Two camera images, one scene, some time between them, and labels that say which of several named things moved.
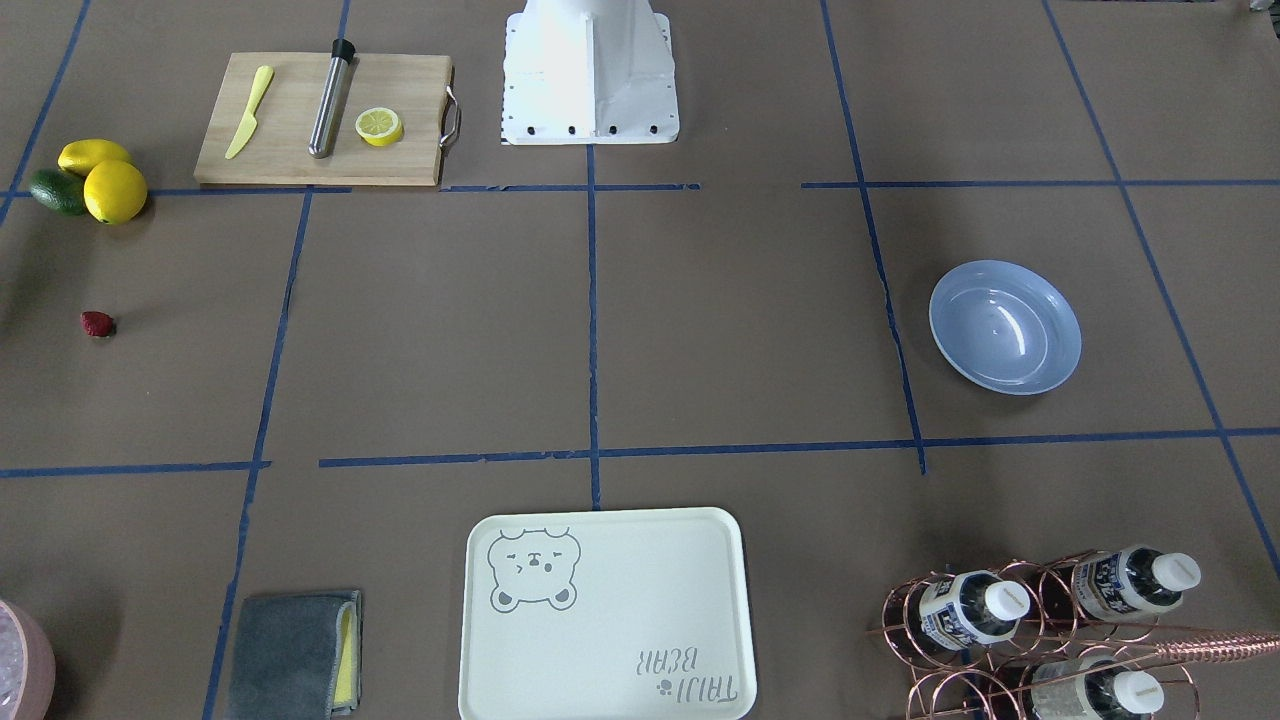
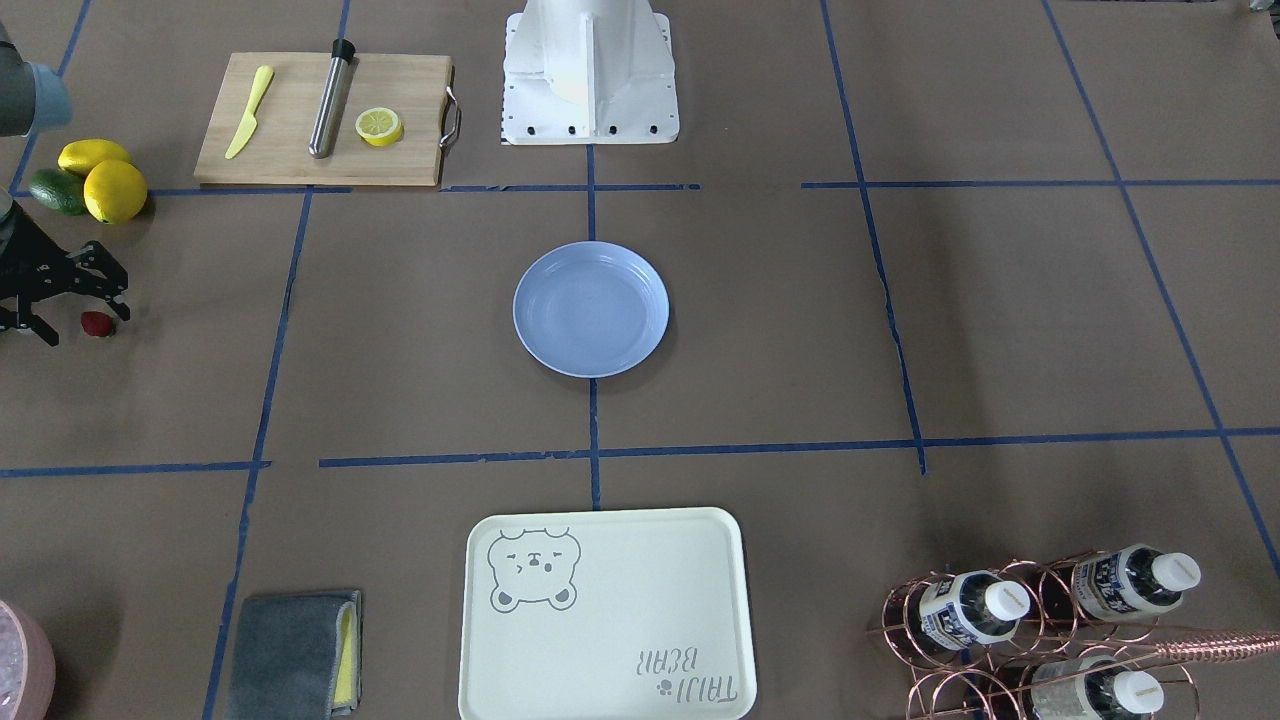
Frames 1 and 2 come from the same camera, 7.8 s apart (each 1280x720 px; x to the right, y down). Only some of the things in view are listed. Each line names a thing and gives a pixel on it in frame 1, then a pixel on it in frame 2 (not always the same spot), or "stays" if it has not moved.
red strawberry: (97, 324) stays
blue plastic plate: (1004, 326) to (590, 309)
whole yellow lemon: (115, 191) stays
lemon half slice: (379, 126) stays
